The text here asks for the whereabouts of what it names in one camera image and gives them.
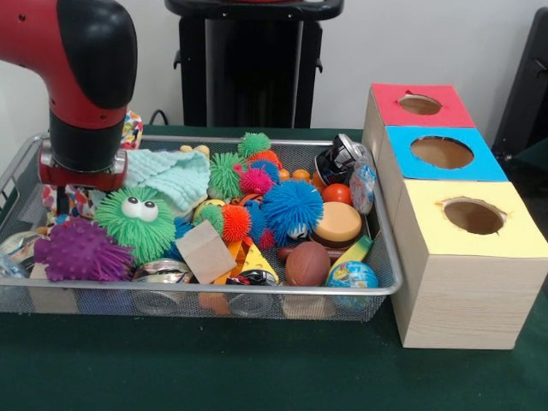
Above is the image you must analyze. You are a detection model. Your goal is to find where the plain wooden block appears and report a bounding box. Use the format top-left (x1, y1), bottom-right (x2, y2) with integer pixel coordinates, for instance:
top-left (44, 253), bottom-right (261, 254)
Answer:
top-left (175, 220), bottom-right (238, 285)

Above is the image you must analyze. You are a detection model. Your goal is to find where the small globe ball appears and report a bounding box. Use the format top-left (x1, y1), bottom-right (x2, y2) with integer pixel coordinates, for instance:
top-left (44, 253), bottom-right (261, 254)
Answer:
top-left (325, 260), bottom-right (380, 289)

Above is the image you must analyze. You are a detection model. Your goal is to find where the mint green knitted cloth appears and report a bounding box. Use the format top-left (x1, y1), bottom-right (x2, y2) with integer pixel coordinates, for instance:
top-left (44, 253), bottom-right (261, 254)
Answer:
top-left (123, 149), bottom-right (211, 211)

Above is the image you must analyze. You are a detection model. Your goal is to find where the purple spiky rubber toy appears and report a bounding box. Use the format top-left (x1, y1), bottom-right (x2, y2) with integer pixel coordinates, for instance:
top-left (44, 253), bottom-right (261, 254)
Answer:
top-left (33, 220), bottom-right (134, 283)

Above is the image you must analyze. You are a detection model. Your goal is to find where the doll in spotted dress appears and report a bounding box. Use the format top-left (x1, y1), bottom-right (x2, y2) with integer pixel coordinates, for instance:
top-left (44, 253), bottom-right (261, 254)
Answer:
top-left (41, 183), bottom-right (104, 223)

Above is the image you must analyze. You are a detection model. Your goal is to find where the clear plastic bottle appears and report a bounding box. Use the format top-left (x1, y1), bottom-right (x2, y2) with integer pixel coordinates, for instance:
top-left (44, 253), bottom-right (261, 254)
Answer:
top-left (348, 156), bottom-right (378, 215)

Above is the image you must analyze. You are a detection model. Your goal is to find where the blue spiky rubber ball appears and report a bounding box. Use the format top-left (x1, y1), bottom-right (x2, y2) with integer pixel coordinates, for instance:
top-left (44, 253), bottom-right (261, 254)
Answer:
top-left (260, 179), bottom-right (325, 247)

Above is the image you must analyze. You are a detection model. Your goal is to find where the black upright panel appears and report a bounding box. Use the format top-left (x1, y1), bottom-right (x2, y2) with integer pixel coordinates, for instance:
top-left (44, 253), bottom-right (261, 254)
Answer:
top-left (491, 6), bottom-right (548, 149)

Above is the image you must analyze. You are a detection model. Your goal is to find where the wooden box with three holes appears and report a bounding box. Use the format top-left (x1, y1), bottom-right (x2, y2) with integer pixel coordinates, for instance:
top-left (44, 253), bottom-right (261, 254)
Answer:
top-left (360, 83), bottom-right (548, 348)

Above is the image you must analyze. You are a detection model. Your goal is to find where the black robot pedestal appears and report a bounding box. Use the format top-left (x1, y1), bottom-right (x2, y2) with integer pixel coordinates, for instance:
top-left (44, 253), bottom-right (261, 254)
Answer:
top-left (164, 0), bottom-right (346, 128)

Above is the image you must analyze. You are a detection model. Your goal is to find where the green spiky toy with eyes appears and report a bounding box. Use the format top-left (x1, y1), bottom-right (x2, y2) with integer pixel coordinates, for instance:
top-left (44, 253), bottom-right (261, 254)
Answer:
top-left (93, 187), bottom-right (176, 266)

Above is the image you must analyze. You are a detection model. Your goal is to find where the small brown football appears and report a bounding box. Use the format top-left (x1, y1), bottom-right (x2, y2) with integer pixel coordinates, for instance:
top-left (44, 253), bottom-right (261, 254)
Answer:
top-left (284, 241), bottom-right (331, 287)

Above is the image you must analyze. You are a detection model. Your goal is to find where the shallow clear mesh bin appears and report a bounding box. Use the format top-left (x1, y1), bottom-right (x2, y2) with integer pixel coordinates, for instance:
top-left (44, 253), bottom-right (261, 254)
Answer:
top-left (0, 132), bottom-right (403, 322)

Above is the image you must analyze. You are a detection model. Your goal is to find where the toy hamburger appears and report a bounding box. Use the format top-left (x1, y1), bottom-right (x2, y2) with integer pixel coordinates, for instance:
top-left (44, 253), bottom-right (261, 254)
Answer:
top-left (308, 200), bottom-right (364, 252)

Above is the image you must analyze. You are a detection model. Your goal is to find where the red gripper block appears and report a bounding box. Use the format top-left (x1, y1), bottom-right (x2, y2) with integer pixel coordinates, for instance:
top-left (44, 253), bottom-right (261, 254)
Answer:
top-left (37, 164), bottom-right (128, 215)

